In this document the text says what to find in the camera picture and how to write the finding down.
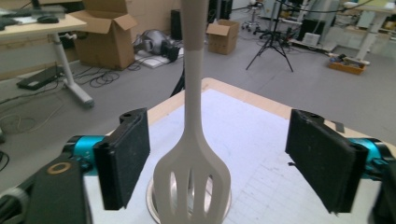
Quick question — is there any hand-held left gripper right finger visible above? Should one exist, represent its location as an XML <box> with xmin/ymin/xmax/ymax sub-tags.
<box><xmin>285</xmin><ymin>108</ymin><xmax>396</xmax><ymax>215</ymax></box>

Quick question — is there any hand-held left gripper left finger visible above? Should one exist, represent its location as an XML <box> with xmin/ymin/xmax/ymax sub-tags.
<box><xmin>63</xmin><ymin>107</ymin><xmax>151</xmax><ymax>211</ymax></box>

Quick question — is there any metal utensil stand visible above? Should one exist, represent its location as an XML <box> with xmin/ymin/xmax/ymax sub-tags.
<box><xmin>145</xmin><ymin>176</ymin><xmax>233</xmax><ymax>224</ymax></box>

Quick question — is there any beige slotted spatula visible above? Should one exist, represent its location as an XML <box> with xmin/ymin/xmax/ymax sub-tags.
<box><xmin>152</xmin><ymin>0</ymin><xmax>233</xmax><ymax>224</ymax></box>

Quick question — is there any black tape strip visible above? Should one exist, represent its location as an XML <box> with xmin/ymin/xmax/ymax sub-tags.
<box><xmin>331</xmin><ymin>119</ymin><xmax>347</xmax><ymax>134</ymax></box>

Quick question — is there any white grid mat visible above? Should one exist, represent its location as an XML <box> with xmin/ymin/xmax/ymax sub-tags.
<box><xmin>83</xmin><ymin>88</ymin><xmax>379</xmax><ymax>224</ymax></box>

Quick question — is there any white foam board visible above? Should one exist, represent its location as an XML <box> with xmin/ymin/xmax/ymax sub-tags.
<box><xmin>134</xmin><ymin>49</ymin><xmax>185</xmax><ymax>70</ymax></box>

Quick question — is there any wooden crate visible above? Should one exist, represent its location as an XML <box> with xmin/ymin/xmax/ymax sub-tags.
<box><xmin>327</xmin><ymin>57</ymin><xmax>366</xmax><ymax>76</ymax></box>

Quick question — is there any flat black case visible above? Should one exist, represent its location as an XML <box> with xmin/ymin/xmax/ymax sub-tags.
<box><xmin>16</xmin><ymin>64</ymin><xmax>65</xmax><ymax>91</ymax></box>

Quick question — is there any large open cardboard box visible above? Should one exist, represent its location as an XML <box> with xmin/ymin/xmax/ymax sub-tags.
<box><xmin>69</xmin><ymin>0</ymin><xmax>138</xmax><ymax>71</ymax></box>

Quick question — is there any grey rounded helmet-like device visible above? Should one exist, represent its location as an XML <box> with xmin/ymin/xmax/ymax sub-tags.
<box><xmin>133</xmin><ymin>29</ymin><xmax>182</xmax><ymax>63</ymax></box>

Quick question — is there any white-legged wooden desk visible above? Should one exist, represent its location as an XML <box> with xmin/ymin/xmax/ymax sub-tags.
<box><xmin>0</xmin><ymin>13</ymin><xmax>95</xmax><ymax>109</ymax></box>

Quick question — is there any black tripod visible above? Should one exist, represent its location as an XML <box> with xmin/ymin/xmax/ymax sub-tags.
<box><xmin>245</xmin><ymin>0</ymin><xmax>295</xmax><ymax>74</ymax></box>

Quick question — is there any white desk with yellow top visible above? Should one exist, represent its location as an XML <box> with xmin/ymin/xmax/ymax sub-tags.
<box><xmin>342</xmin><ymin>0</ymin><xmax>396</xmax><ymax>64</ymax></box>

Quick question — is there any small cardboard box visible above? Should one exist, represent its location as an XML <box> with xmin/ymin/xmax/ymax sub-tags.
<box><xmin>205</xmin><ymin>19</ymin><xmax>241</xmax><ymax>56</ymax></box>

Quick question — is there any black computer mouse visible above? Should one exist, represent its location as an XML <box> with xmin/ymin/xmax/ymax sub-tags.
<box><xmin>36</xmin><ymin>14</ymin><xmax>61</xmax><ymax>24</ymax></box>

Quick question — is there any looped black floor cable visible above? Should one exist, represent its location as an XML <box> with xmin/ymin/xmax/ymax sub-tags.
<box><xmin>74</xmin><ymin>65</ymin><xmax>121</xmax><ymax>89</ymax></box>

